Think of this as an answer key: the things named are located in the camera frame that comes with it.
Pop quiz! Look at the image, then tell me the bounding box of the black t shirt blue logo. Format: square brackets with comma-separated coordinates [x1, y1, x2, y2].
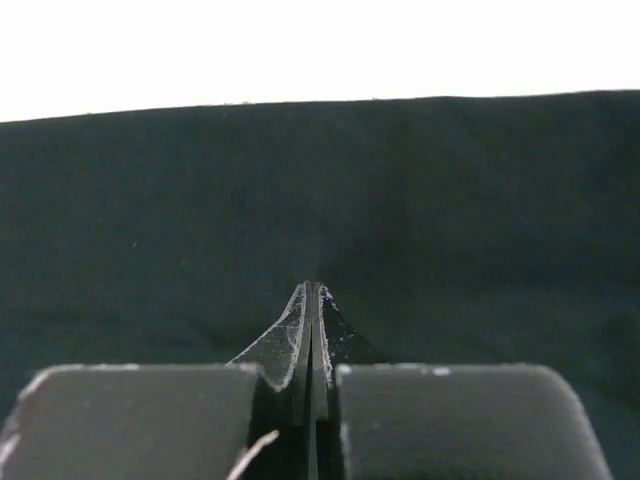
[1, 91, 639, 479]

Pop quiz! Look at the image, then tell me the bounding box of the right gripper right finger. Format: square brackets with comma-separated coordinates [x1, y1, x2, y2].
[310, 284, 611, 479]

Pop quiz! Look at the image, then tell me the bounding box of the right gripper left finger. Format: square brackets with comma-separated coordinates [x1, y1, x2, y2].
[1, 283, 312, 479]

